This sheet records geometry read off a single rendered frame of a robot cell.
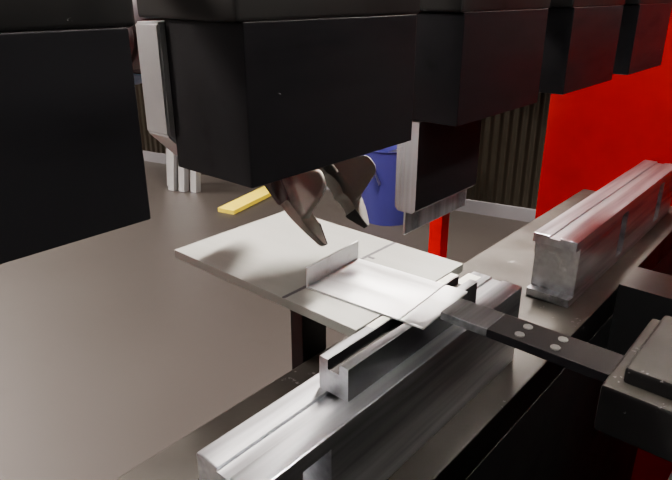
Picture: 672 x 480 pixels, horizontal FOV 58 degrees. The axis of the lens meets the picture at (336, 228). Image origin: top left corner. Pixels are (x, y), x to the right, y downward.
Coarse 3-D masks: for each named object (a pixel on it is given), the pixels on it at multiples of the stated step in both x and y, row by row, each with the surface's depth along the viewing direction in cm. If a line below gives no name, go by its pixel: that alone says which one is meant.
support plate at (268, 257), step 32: (256, 224) 75; (288, 224) 75; (192, 256) 66; (224, 256) 66; (256, 256) 66; (288, 256) 66; (320, 256) 66; (384, 256) 66; (416, 256) 66; (256, 288) 59; (288, 288) 58; (320, 320) 54; (352, 320) 53
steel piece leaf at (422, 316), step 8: (448, 288) 58; (456, 288) 58; (432, 296) 56; (440, 296) 56; (448, 296) 56; (456, 296) 56; (424, 304) 55; (432, 304) 55; (440, 304) 55; (448, 304) 55; (416, 312) 54; (424, 312) 54; (432, 312) 54; (440, 312) 54; (400, 320) 52; (408, 320) 52; (416, 320) 52; (424, 320) 52; (432, 320) 52; (424, 328) 51
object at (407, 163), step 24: (480, 120) 53; (408, 144) 47; (432, 144) 48; (456, 144) 51; (408, 168) 48; (432, 168) 49; (456, 168) 52; (408, 192) 49; (432, 192) 50; (456, 192) 53; (408, 216) 50; (432, 216) 53
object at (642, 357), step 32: (448, 320) 53; (480, 320) 52; (512, 320) 52; (544, 352) 47; (576, 352) 47; (608, 352) 47; (640, 352) 42; (608, 384) 40; (640, 384) 40; (608, 416) 41; (640, 416) 39; (640, 448) 40
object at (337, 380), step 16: (464, 288) 58; (352, 336) 50; (368, 336) 51; (384, 336) 50; (400, 336) 51; (416, 336) 53; (432, 336) 55; (336, 352) 48; (352, 352) 50; (368, 352) 48; (384, 352) 49; (400, 352) 51; (320, 368) 48; (336, 368) 48; (352, 368) 46; (368, 368) 48; (384, 368) 50; (320, 384) 49; (336, 384) 47; (352, 384) 47; (368, 384) 49
